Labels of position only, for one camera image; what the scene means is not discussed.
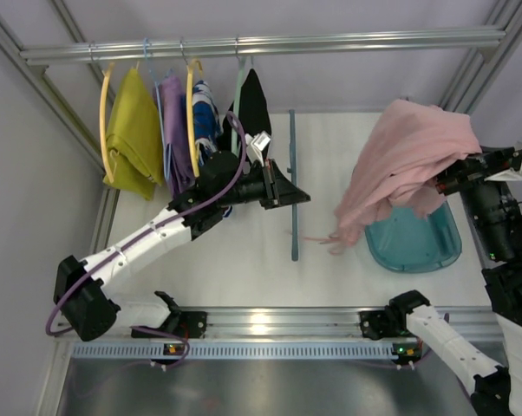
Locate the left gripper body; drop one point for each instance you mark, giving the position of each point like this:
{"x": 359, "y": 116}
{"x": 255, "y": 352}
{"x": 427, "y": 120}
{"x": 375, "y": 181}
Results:
{"x": 270, "y": 185}

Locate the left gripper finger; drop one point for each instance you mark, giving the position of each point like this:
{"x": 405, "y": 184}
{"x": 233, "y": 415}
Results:
{"x": 282, "y": 186}
{"x": 282, "y": 202}

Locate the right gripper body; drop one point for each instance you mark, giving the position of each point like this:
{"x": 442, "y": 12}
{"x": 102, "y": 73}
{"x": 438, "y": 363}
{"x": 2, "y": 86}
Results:
{"x": 448, "y": 176}

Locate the blue-grey plastic hanger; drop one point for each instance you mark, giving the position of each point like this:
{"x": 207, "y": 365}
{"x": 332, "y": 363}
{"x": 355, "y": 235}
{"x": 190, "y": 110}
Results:
{"x": 292, "y": 170}

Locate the pink trousers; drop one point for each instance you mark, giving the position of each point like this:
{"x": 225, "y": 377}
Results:
{"x": 398, "y": 165}

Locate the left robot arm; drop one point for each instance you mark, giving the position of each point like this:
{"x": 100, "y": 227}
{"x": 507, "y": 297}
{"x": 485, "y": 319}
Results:
{"x": 87, "y": 291}

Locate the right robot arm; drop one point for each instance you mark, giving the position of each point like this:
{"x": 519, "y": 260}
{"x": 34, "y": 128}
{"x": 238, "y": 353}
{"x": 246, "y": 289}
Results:
{"x": 493, "y": 389}

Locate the black trousers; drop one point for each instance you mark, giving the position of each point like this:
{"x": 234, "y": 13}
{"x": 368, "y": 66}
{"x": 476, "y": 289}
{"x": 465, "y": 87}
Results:
{"x": 253, "y": 114}

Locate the blue white patterned trousers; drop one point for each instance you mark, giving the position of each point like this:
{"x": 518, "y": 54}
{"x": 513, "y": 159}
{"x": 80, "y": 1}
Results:
{"x": 206, "y": 121}

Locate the purple trousers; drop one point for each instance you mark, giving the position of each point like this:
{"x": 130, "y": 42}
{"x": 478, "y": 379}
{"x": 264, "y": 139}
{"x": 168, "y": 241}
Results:
{"x": 178, "y": 166}

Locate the olive yellow trousers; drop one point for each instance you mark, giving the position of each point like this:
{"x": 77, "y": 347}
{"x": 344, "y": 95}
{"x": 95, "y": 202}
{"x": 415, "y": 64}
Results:
{"x": 133, "y": 138}

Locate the pale yellow hanger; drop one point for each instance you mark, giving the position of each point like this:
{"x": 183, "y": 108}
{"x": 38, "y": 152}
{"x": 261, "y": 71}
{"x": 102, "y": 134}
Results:
{"x": 107, "y": 74}

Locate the teal plastic basin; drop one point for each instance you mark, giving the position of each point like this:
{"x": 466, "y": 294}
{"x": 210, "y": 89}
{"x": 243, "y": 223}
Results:
{"x": 404, "y": 243}

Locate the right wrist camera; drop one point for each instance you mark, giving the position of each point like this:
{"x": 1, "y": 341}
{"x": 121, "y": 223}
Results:
{"x": 521, "y": 164}

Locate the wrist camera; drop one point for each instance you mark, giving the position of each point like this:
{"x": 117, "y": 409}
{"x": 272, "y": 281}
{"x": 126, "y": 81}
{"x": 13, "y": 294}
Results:
{"x": 257, "y": 147}
{"x": 521, "y": 164}

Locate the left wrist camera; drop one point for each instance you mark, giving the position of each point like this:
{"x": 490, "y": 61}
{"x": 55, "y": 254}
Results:
{"x": 257, "y": 147}

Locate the light blue wire hanger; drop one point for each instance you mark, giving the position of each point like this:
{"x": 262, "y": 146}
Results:
{"x": 159, "y": 108}

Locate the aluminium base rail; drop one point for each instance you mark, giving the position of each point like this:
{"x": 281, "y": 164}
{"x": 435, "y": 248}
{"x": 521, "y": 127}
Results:
{"x": 476, "y": 324}

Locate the slotted cable duct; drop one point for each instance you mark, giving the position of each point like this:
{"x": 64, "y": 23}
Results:
{"x": 218, "y": 350}

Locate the aluminium hanging rail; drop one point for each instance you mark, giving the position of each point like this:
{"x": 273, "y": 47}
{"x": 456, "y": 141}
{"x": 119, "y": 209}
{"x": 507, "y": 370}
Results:
{"x": 94, "y": 52}

